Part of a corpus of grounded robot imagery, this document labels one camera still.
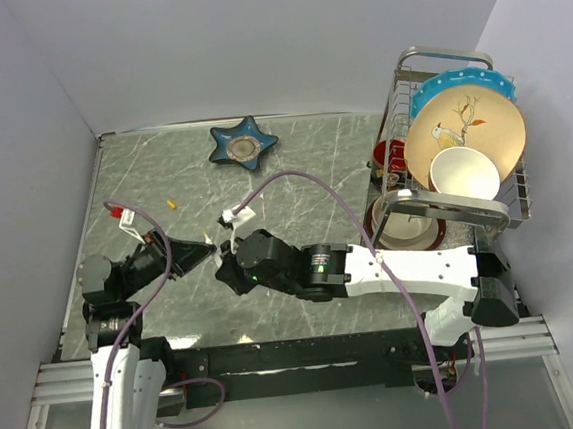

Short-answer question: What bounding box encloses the metal dish rack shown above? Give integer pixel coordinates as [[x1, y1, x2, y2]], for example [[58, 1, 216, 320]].
[[333, 37, 541, 316]]

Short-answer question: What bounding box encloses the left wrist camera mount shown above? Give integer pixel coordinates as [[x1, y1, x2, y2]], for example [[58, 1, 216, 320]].
[[107, 205, 145, 245]]

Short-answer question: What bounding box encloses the blue dotted plate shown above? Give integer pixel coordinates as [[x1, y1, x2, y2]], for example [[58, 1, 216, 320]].
[[409, 66, 516, 119]]

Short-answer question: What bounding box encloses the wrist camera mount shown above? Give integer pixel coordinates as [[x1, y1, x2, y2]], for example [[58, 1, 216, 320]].
[[107, 205, 145, 245], [218, 206, 257, 254]]

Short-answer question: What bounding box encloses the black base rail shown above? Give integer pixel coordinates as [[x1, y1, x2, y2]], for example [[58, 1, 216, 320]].
[[147, 328, 430, 410]]

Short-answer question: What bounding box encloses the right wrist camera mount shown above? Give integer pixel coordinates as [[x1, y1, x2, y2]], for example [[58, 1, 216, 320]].
[[218, 206, 257, 254]]

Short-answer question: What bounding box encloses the white bowl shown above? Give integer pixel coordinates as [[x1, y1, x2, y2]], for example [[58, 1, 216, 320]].
[[428, 146, 501, 201]]

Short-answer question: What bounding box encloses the tan bird plate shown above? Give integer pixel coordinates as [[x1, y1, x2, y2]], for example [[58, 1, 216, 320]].
[[404, 84, 527, 186]]

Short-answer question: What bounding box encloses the blue star-shaped dish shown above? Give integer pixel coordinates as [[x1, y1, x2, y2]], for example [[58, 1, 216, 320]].
[[208, 115, 279, 171]]

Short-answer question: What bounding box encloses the red rimmed bowl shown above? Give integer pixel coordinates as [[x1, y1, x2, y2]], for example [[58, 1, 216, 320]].
[[377, 212, 447, 251]]

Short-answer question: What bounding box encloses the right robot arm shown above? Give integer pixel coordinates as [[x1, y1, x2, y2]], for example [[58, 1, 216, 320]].
[[214, 229, 520, 361]]

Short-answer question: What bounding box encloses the red cup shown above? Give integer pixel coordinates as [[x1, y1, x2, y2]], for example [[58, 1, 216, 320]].
[[370, 139, 408, 191]]

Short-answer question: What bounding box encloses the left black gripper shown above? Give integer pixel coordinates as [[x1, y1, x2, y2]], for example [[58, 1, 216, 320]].
[[111, 222, 219, 299]]

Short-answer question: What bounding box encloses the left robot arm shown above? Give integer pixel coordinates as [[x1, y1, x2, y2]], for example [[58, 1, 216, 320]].
[[77, 230, 216, 429]]

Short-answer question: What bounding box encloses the white marker yellow tip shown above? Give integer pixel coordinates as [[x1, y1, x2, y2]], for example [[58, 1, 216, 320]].
[[204, 232, 215, 245]]

